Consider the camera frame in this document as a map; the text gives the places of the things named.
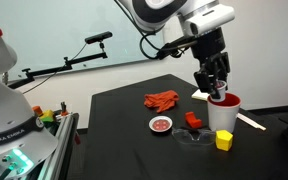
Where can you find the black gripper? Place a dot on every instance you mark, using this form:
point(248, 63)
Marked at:
point(207, 43)

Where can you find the white coffee pod red lid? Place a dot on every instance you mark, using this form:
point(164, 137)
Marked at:
point(220, 90)

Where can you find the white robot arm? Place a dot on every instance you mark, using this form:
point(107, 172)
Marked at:
point(160, 10)

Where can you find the white Franka robot base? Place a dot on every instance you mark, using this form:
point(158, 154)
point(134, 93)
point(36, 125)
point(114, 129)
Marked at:
point(4, 100)

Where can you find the white mug red inside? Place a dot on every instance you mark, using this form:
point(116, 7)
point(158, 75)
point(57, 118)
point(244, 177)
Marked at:
point(222, 116)

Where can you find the orange block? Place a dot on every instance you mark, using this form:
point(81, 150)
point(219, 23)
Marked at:
point(192, 120)

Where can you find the orange cloth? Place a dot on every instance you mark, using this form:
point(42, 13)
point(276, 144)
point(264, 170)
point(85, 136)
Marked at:
point(160, 100)

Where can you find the yellow block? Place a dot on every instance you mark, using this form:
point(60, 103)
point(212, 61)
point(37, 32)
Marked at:
point(224, 140)

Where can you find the clear safety glasses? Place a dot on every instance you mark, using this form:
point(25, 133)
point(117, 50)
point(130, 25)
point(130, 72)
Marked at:
point(184, 136)

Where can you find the small red patterned white plate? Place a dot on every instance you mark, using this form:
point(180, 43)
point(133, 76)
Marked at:
point(160, 124)

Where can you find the whiteboard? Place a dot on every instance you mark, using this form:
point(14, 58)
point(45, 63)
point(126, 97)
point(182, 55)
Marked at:
point(50, 26)

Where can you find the yellow green toy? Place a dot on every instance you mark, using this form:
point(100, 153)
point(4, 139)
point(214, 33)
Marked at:
point(47, 116)

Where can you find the orange toy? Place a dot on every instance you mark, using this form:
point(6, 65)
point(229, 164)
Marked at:
point(37, 110)

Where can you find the black camera on boom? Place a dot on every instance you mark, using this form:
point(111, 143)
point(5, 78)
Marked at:
point(99, 37)

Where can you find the aluminium frame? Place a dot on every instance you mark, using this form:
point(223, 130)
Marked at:
point(64, 133)

